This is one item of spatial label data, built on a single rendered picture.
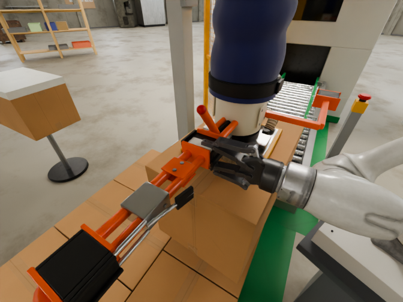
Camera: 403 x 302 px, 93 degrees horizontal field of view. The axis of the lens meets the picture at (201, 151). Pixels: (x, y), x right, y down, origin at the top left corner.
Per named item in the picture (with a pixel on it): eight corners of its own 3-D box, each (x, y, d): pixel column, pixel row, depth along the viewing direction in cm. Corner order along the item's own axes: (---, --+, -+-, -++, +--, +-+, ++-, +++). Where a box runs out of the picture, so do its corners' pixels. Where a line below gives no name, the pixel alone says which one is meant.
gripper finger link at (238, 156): (251, 174, 44) (253, 169, 43) (209, 150, 47) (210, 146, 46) (256, 163, 46) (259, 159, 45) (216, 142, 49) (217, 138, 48)
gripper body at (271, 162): (281, 175, 38) (237, 160, 41) (271, 202, 43) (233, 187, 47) (288, 154, 43) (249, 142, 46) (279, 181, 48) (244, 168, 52)
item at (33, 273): (94, 238, 34) (83, 222, 31) (122, 260, 31) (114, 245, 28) (43, 284, 29) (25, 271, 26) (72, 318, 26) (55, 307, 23)
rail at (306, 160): (317, 93, 288) (322, 81, 276) (321, 94, 286) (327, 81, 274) (287, 207, 131) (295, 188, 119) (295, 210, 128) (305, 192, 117)
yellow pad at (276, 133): (259, 126, 87) (261, 116, 84) (282, 132, 83) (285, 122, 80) (226, 171, 64) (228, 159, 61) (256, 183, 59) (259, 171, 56)
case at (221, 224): (221, 160, 129) (226, 104, 105) (282, 185, 112) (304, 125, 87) (159, 229, 90) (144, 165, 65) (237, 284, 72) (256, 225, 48)
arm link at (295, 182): (298, 217, 40) (269, 205, 43) (304, 188, 46) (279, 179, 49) (313, 189, 35) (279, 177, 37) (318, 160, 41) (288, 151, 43)
